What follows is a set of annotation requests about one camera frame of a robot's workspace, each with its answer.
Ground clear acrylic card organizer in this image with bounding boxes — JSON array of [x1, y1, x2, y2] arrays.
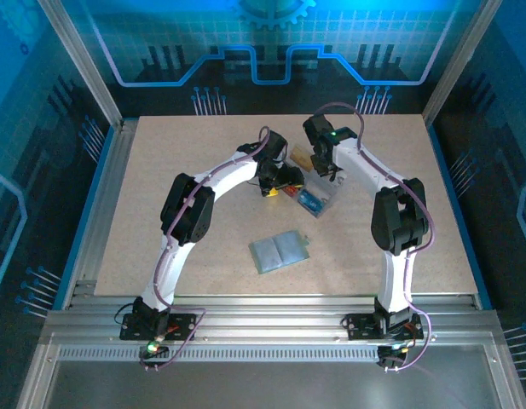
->
[[283, 147, 341, 220]]

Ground green card holder wallet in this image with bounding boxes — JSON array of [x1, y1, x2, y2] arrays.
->
[[248, 229, 311, 274]]

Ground gold credit card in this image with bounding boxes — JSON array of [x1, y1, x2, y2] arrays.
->
[[289, 147, 314, 170]]

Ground blue card pack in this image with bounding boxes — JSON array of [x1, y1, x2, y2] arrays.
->
[[297, 187, 328, 214]]

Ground blue table edge strip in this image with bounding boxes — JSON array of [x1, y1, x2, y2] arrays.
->
[[426, 123, 494, 311], [52, 125, 118, 311]]

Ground aluminium table edge extrusion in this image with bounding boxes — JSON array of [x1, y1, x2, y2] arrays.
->
[[61, 118, 141, 310]]

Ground small LED connector board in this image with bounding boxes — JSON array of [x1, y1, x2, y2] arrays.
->
[[377, 343, 411, 371], [138, 340, 170, 368]]

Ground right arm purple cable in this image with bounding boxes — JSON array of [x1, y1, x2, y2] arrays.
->
[[315, 101, 436, 372]]

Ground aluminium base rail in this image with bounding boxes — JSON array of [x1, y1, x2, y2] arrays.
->
[[44, 293, 502, 344]]

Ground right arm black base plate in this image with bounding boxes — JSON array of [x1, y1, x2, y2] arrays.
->
[[344, 313, 425, 342]]

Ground slotted grey cable duct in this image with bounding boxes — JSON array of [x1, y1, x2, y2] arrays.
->
[[57, 345, 383, 364]]

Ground aluminium frame post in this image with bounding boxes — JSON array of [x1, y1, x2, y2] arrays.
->
[[37, 0, 124, 129], [422, 0, 505, 125]]

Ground grey metal frame panel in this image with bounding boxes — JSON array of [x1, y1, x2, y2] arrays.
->
[[14, 331, 526, 409]]

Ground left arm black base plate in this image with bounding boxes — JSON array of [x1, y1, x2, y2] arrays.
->
[[118, 313, 199, 342]]

